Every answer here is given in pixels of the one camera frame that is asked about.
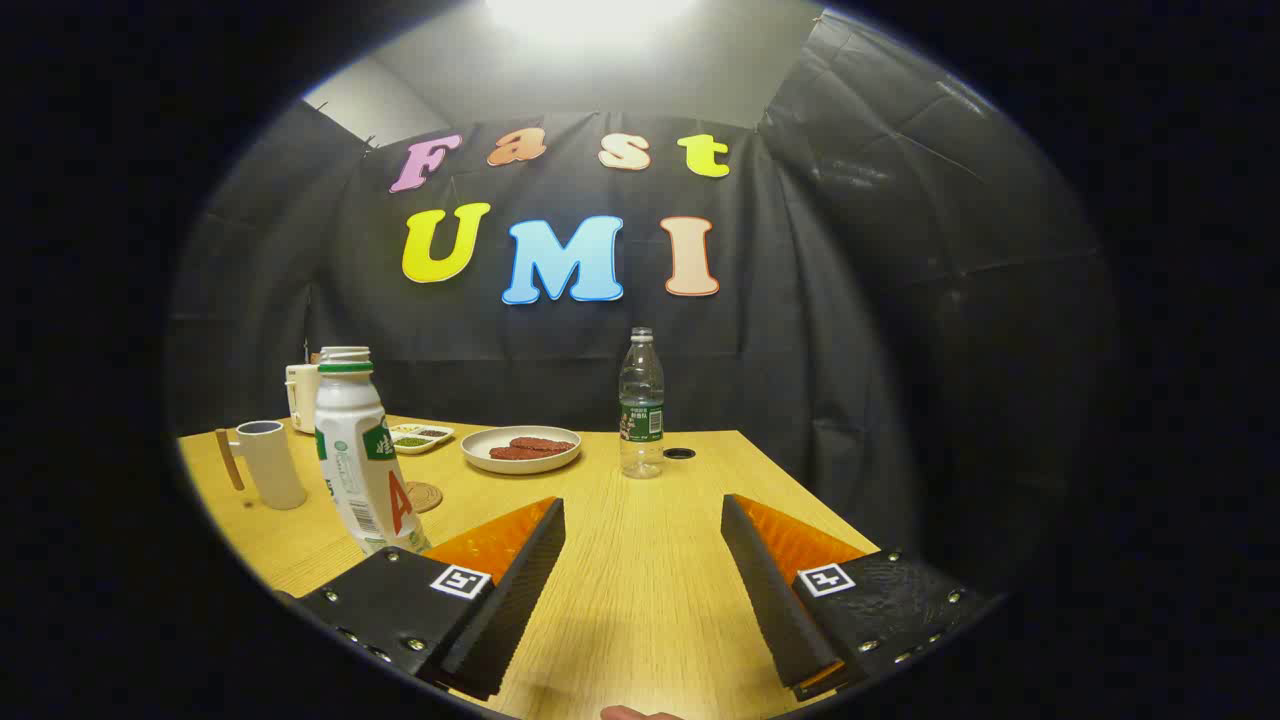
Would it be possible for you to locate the white round plate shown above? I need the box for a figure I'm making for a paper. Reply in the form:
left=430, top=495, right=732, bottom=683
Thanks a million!
left=461, top=426, right=582, bottom=475

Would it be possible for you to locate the black backdrop cloth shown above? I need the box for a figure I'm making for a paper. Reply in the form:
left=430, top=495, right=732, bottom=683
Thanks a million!
left=165, top=10, right=1111, bottom=601

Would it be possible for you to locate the white cup with wooden handle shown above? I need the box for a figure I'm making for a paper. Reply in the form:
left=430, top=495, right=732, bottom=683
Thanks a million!
left=215, top=420, right=308, bottom=511

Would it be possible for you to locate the white juice bottle green label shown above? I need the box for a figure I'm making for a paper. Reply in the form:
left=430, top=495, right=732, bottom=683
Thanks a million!
left=314, top=346, right=433, bottom=557

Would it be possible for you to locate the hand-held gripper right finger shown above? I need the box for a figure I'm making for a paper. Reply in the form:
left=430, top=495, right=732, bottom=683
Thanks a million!
left=720, top=493, right=991, bottom=703

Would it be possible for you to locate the white divided tray of beans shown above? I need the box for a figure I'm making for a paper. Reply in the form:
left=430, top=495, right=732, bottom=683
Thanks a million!
left=388, top=423, right=455, bottom=456

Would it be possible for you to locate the cream toaster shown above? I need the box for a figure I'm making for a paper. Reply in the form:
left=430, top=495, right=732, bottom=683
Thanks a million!
left=286, top=350, right=323, bottom=434

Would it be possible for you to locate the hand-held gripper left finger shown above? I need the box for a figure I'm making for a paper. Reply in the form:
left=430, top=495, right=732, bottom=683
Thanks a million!
left=298, top=496, right=567, bottom=703

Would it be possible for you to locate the wooden table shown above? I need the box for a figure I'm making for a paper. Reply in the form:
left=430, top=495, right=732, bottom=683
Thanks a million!
left=178, top=415, right=881, bottom=720

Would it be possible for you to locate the clear plastic water bottle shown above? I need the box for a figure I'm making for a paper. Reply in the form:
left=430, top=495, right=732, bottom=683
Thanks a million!
left=618, top=327, right=666, bottom=479

